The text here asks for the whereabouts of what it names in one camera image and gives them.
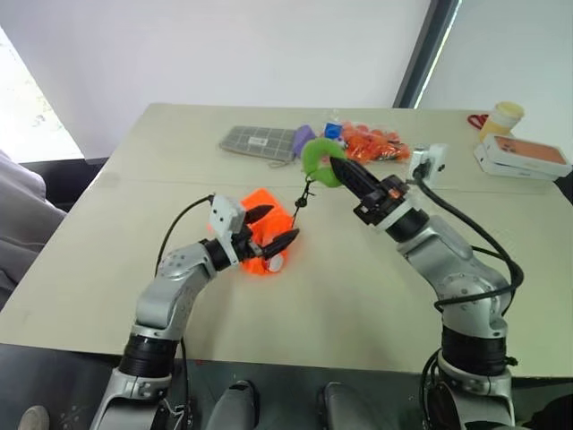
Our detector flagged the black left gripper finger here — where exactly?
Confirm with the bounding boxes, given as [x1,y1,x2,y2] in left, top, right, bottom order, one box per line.
[243,204,276,226]
[260,228,301,262]

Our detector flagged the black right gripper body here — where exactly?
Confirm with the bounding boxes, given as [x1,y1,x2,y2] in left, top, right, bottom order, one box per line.
[353,175,411,227]

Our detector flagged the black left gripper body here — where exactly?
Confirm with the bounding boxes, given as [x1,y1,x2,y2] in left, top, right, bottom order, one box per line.
[234,225,266,262]

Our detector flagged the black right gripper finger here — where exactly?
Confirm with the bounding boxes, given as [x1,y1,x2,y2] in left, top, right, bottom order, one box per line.
[329,157,375,199]
[329,154,382,194]

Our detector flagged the orange pouch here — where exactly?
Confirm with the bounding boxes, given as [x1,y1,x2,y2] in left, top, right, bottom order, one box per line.
[206,187,301,279]

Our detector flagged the green ring toy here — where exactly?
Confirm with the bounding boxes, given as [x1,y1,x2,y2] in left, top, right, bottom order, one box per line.
[292,137,349,227]

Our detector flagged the clear bag of orange items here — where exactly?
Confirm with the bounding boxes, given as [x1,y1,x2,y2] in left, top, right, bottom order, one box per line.
[319,111,413,164]

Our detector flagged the purple small item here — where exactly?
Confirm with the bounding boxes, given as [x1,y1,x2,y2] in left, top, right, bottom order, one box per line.
[291,125,317,159]

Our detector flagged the grey grid pencil case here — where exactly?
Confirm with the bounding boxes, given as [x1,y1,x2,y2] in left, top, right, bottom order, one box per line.
[218,125,300,162]

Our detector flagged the yellow lidded cup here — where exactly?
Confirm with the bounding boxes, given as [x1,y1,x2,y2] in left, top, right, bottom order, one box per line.
[478,101,526,142]

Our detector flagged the white box with orange print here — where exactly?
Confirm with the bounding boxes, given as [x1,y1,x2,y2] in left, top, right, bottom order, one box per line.
[481,133,573,179]

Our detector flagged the dark rounded shape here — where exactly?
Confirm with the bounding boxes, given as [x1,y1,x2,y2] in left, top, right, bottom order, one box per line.
[209,380,261,430]
[319,381,373,430]

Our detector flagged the grey fabric seat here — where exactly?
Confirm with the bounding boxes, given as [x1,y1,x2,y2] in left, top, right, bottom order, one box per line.
[0,149,69,311]

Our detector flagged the grey round disc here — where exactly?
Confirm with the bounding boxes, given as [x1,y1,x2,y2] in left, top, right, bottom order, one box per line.
[21,404,51,430]

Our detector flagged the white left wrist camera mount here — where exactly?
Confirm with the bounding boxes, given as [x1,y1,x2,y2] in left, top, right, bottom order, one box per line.
[210,193,247,268]

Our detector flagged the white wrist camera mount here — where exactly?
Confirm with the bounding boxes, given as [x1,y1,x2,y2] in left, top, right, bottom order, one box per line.
[210,193,247,268]
[373,142,449,234]

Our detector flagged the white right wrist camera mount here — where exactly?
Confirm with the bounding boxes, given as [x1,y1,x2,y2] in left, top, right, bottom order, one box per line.
[373,142,449,234]

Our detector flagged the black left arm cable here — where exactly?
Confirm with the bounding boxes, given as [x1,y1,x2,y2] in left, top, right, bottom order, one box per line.
[154,194,217,275]

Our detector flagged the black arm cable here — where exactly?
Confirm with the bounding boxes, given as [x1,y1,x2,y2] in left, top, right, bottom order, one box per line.
[412,171,526,314]
[154,194,217,275]

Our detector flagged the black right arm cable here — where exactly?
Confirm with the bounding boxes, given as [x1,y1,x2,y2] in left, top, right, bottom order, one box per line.
[412,171,526,314]

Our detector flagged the dark window frame post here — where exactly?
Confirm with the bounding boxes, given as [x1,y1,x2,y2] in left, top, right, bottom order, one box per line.
[392,0,463,109]

